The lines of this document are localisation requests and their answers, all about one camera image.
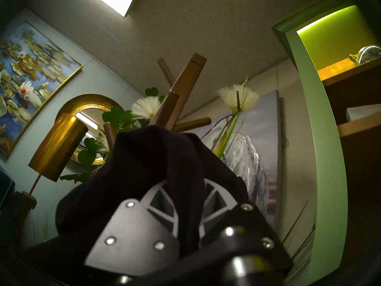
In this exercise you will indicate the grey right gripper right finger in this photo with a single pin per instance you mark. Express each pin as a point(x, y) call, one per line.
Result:
point(244, 225)

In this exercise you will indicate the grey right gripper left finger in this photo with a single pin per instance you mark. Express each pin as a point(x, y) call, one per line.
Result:
point(134, 237)

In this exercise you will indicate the black jacket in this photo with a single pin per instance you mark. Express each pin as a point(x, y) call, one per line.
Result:
point(143, 169)

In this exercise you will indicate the brown wooden coat rack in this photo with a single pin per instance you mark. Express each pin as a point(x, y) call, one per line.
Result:
point(186, 79)

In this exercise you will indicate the green wooden shelf cabinet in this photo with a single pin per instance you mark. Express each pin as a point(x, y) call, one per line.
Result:
point(327, 169)

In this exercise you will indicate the brass floor lamp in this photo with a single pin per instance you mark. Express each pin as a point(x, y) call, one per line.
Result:
point(56, 148)

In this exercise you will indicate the tall grass plant white puffs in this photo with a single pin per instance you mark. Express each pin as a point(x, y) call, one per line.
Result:
point(238, 97)

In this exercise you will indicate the dark blue armchair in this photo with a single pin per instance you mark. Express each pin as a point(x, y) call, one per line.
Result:
point(6, 184)

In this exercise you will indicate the water lily framed painting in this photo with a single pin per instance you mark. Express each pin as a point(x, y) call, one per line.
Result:
point(26, 79)

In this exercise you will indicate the white ceiling light panel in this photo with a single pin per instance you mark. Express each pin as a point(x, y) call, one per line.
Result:
point(114, 1)

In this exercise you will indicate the bird canvas wall painting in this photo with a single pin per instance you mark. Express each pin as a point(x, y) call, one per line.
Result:
point(256, 157)

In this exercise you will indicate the gold arched wall mirror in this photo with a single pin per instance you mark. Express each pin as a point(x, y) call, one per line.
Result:
point(86, 100)

